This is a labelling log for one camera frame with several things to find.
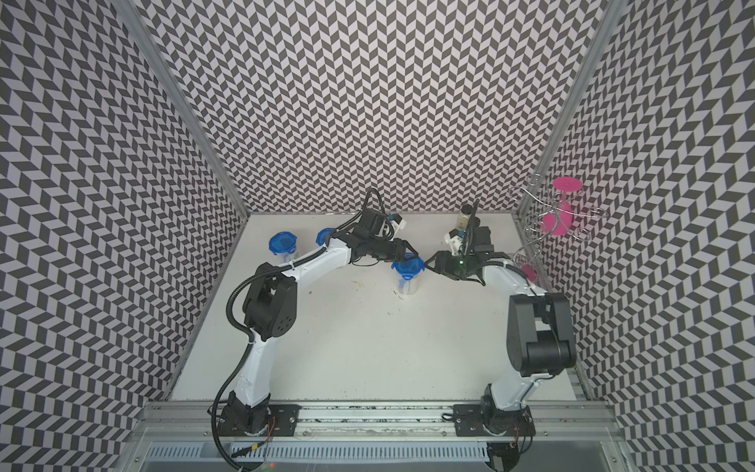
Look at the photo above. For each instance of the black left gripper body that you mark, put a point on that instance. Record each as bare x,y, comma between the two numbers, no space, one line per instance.
381,248

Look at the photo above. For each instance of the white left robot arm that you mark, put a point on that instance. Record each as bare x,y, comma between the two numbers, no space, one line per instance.
265,306

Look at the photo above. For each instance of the aluminium front rail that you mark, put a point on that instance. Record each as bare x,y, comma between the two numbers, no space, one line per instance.
440,435

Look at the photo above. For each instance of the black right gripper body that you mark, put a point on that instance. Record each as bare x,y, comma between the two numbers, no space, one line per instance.
460,266

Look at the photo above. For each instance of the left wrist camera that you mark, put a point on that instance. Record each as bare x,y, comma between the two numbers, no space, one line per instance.
396,222

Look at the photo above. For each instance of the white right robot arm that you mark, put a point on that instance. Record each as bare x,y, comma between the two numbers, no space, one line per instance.
539,338

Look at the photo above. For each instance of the blue lid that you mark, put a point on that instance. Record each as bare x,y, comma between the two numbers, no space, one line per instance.
324,236
283,242
409,268

